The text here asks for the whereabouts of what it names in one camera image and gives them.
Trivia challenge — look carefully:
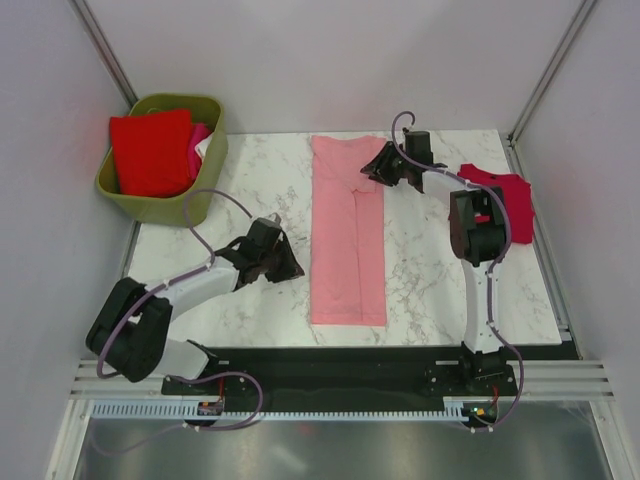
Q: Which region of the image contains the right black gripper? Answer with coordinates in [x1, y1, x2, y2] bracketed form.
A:
[360, 141, 412, 187]

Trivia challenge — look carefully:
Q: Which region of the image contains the light pink t shirt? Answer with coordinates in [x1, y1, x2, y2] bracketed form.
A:
[310, 135, 387, 327]

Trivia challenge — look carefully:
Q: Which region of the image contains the crimson t shirt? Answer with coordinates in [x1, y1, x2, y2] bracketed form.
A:
[458, 164, 535, 245]

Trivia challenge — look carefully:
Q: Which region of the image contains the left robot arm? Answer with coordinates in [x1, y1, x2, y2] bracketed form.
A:
[85, 214, 304, 393]

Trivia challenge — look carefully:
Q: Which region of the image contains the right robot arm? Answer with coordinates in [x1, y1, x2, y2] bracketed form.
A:
[361, 128, 512, 355]

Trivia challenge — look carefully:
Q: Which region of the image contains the white cloth in bin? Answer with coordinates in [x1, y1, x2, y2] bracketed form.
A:
[195, 135, 212, 159]

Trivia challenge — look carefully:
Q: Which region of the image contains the magenta shirt in bin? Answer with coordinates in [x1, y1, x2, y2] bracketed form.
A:
[187, 123, 212, 180]

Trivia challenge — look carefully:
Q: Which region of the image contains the olive green bin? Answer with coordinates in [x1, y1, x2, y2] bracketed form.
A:
[95, 93, 228, 227]

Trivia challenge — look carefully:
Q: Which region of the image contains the bright red folded shirt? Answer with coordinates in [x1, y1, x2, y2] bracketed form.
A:
[109, 109, 193, 198]

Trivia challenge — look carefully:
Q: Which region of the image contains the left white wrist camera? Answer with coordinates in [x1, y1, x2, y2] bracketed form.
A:
[269, 212, 281, 225]

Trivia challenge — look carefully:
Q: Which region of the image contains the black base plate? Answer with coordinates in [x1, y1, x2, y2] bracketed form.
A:
[161, 346, 518, 408]

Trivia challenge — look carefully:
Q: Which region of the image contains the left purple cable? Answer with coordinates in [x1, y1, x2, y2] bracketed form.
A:
[92, 188, 266, 454]

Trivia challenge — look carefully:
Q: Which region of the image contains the purple cable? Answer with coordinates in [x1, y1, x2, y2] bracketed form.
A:
[390, 111, 524, 435]
[92, 188, 266, 454]

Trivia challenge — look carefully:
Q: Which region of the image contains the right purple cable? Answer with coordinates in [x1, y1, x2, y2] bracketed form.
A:
[390, 111, 524, 435]

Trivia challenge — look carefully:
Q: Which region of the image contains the right aluminium corner post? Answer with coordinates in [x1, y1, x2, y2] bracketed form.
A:
[505, 0, 601, 144]

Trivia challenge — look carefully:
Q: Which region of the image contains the aluminium corner post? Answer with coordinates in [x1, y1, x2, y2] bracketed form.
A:
[505, 0, 601, 144]
[67, 0, 139, 108]

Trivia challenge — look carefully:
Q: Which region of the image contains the white slotted cable duct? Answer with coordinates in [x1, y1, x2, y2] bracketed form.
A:
[92, 395, 521, 420]

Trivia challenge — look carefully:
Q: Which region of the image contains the left aluminium corner post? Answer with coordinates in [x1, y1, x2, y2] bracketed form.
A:
[67, 0, 139, 108]

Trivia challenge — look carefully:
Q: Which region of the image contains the aluminium rail frame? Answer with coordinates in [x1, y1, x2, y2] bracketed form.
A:
[69, 134, 619, 401]

